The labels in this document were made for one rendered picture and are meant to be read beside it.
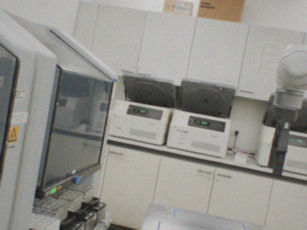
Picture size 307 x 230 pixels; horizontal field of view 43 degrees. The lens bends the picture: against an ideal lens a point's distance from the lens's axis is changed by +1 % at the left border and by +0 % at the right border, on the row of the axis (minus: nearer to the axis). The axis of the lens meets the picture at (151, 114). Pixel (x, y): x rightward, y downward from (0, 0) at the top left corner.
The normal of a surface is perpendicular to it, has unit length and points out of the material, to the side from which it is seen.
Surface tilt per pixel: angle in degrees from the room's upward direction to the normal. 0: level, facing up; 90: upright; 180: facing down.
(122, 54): 90
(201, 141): 90
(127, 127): 90
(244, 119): 90
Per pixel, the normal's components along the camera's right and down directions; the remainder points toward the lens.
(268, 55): -0.19, 0.01
